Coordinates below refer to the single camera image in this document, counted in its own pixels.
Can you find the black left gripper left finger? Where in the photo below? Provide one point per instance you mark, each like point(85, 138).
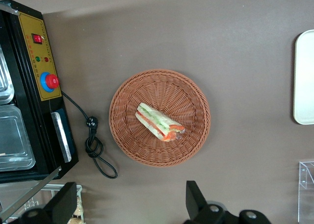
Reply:
point(61, 202)

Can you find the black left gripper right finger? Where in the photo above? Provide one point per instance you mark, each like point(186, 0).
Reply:
point(196, 202)

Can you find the sandwich with vegetables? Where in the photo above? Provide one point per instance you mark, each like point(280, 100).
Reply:
point(157, 122)

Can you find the round brown wicker basket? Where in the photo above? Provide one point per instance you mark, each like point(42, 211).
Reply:
point(181, 94)

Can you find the beige rectangular serving tray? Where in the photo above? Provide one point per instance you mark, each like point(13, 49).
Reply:
point(305, 77)

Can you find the packaged bread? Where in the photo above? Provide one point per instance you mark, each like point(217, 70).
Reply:
point(78, 210)

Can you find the steel food pan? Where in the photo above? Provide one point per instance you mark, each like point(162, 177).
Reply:
point(14, 140)
point(4, 82)

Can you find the black food warmer yellow panel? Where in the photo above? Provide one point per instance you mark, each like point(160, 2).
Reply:
point(27, 111)

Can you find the clear acrylic bottle rack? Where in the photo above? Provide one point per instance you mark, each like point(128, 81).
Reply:
point(306, 184)

